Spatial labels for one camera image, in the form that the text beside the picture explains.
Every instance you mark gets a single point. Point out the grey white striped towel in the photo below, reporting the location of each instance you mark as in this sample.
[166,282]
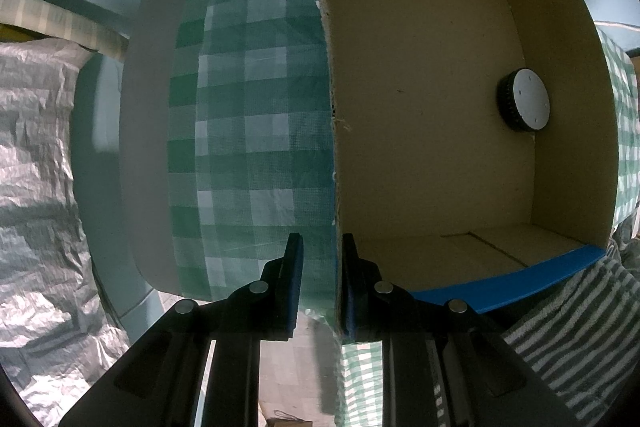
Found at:
[575,332]

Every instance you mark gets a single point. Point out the green checkered cloth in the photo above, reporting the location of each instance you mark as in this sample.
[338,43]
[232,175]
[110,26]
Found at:
[260,107]

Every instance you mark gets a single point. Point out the pale checkered cushion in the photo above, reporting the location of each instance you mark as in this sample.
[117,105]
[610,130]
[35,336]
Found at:
[60,19]

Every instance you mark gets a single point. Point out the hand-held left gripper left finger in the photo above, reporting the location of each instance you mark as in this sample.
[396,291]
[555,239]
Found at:
[295,287]

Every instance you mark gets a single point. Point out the cardboard box with blue rim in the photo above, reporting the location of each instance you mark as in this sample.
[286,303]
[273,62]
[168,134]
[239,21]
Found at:
[425,107]

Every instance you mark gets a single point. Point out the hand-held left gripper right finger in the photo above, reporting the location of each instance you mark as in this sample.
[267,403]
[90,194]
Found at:
[350,307]

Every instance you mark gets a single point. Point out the silver crinkled foil sheet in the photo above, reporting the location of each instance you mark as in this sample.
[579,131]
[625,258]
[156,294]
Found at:
[35,207]

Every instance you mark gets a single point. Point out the round black white device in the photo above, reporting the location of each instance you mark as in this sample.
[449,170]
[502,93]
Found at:
[522,99]

